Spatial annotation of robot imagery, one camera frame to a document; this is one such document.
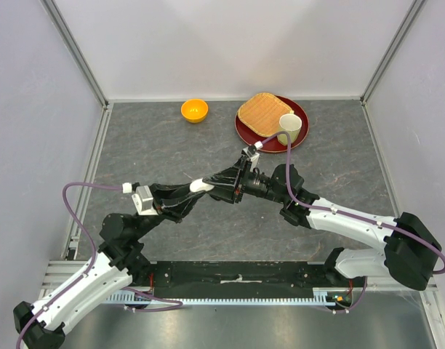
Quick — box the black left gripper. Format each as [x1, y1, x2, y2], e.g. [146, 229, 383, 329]
[132, 181, 207, 240]

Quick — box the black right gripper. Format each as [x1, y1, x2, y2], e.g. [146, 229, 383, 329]
[203, 155, 287, 205]

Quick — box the white earbud charging case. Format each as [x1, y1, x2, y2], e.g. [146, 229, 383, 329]
[189, 178, 215, 193]

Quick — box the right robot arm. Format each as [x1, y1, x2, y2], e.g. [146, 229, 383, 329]
[202, 156, 441, 291]

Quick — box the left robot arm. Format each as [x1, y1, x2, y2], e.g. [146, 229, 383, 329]
[13, 179, 214, 348]

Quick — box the dark red round tray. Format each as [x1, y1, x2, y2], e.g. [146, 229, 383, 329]
[235, 95, 310, 153]

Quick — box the woven bamboo tray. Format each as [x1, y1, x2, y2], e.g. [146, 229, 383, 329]
[237, 92, 294, 138]

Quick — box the orange plastic bowl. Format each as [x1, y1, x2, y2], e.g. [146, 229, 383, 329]
[180, 99, 209, 124]

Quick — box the pale green cup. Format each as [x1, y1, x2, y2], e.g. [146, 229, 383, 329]
[277, 113, 302, 145]

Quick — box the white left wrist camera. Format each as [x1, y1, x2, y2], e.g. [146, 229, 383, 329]
[132, 185, 158, 216]

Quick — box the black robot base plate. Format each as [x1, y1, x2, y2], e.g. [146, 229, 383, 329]
[132, 261, 364, 300]

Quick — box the light blue cable duct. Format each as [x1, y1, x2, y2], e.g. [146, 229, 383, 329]
[103, 290, 335, 307]

